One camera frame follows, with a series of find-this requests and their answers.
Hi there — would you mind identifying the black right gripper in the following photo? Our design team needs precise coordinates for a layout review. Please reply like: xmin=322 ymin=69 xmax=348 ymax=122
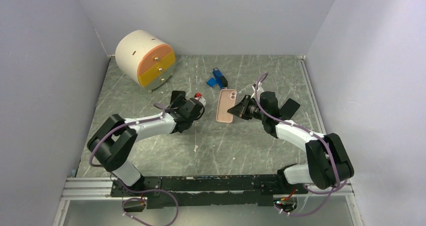
xmin=228 ymin=94 xmax=267 ymax=121

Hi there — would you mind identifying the pink phone case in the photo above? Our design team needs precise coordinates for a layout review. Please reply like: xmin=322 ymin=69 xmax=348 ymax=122
xmin=216 ymin=89 xmax=237 ymax=123

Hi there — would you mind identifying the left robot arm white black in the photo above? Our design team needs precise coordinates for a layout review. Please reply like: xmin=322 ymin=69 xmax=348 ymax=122
xmin=87 ymin=90 xmax=206 ymax=196

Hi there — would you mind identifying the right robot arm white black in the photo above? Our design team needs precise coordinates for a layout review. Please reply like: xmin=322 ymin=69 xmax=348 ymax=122
xmin=227 ymin=91 xmax=355 ymax=193

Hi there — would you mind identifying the blue and black gadget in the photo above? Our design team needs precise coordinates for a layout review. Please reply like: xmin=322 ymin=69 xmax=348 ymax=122
xmin=212 ymin=68 xmax=228 ymax=89

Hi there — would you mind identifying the round cream drawer cabinet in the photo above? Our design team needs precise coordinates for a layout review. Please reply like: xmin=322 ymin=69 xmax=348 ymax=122
xmin=115 ymin=30 xmax=176 ymax=93

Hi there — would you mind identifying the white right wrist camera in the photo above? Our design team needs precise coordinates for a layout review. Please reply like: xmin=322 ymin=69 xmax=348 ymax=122
xmin=251 ymin=82 xmax=264 ymax=100

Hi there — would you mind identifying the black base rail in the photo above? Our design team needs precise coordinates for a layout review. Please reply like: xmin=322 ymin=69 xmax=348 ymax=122
xmin=111 ymin=174 xmax=308 ymax=209

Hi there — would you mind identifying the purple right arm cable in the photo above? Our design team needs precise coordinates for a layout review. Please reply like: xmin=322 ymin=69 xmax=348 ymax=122
xmin=251 ymin=72 xmax=349 ymax=217

